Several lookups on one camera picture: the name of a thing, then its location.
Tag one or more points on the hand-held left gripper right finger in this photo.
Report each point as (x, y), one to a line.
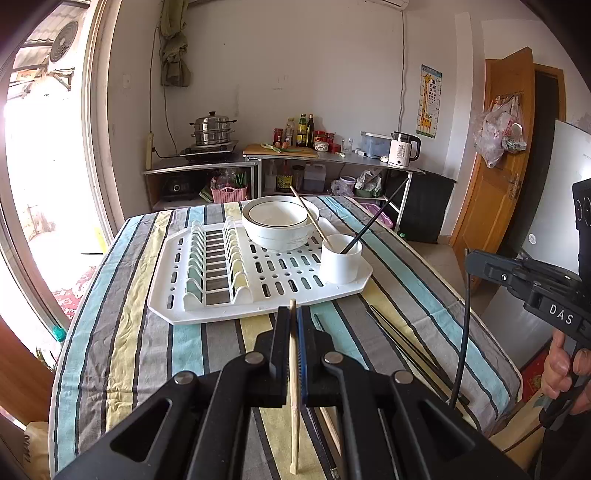
(302, 350)

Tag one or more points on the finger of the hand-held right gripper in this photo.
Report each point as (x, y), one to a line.
(496, 270)

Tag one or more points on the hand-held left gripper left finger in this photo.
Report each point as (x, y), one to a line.
(282, 350)

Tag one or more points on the white cylindrical utensil cup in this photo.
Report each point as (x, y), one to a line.
(340, 265)

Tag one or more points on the person's right hand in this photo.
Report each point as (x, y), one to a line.
(556, 364)

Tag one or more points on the white plastic dish rack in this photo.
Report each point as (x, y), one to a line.
(258, 307)

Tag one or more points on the wooden door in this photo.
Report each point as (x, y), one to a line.
(489, 203)

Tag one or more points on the black panel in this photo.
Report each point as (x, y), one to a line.
(425, 207)

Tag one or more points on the white refrigerator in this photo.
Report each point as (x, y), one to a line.
(554, 184)

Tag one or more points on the hanging plastic bags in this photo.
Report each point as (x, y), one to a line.
(496, 129)

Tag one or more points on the striped tablecloth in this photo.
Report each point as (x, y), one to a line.
(138, 350)

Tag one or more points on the white electric kettle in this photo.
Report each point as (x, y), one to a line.
(400, 150)

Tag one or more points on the pink plastic basket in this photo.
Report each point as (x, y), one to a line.
(229, 194)

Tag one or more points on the plastic jug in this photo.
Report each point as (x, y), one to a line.
(315, 179)

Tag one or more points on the clear storage box blue lid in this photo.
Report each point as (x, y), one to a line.
(375, 145)

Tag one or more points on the metal kitchen counter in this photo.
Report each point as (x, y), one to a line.
(360, 160)

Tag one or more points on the wooden cutting board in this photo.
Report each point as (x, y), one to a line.
(281, 151)

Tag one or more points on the gas stove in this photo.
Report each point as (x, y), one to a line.
(210, 151)

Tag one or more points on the red jar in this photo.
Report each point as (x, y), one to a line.
(277, 137)

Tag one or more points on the red patterned mat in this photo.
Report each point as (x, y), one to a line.
(74, 295)

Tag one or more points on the dark sauce bottle yellow label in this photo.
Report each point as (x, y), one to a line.
(301, 134)

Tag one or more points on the clear glass bottle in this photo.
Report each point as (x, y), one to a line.
(290, 134)

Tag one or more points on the stainless steel steamer pot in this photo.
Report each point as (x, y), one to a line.
(212, 129)

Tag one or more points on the hanging green cloth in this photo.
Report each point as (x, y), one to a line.
(174, 50)

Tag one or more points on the outdoor air conditioner unit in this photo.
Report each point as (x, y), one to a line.
(63, 41)

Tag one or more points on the giraffe wall poster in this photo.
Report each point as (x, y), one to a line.
(430, 101)

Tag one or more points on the wall power strip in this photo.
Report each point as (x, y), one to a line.
(149, 152)

